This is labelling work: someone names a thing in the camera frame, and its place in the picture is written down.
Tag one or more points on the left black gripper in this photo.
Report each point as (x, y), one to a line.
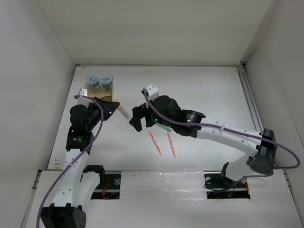
(108, 108)

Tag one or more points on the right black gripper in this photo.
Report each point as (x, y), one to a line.
(138, 113)

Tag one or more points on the orange cap grey highlighter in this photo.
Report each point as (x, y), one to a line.
(124, 112)

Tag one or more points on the blue slime jar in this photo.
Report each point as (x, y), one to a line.
(107, 82)
(93, 83)

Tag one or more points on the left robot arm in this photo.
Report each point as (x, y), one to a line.
(65, 202)

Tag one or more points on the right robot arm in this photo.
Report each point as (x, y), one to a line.
(259, 147)

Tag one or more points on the wooden clear organizer container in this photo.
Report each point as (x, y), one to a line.
(101, 93)

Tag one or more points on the green cap highlighter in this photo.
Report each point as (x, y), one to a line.
(165, 128)

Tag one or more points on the left pink thin pen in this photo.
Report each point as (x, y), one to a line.
(155, 143)

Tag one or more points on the pink thin pen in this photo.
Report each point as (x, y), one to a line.
(171, 144)
(155, 143)

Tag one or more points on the right pink thin pen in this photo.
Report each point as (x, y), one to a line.
(171, 144)

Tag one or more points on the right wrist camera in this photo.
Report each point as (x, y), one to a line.
(151, 92)

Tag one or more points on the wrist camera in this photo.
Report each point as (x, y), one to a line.
(151, 92)
(83, 98)

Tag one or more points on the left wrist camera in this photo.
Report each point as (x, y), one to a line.
(83, 98)

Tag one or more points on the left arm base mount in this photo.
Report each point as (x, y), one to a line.
(109, 184)

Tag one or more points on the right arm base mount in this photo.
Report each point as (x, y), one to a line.
(218, 186)

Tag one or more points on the aluminium rail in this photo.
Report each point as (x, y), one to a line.
(249, 96)

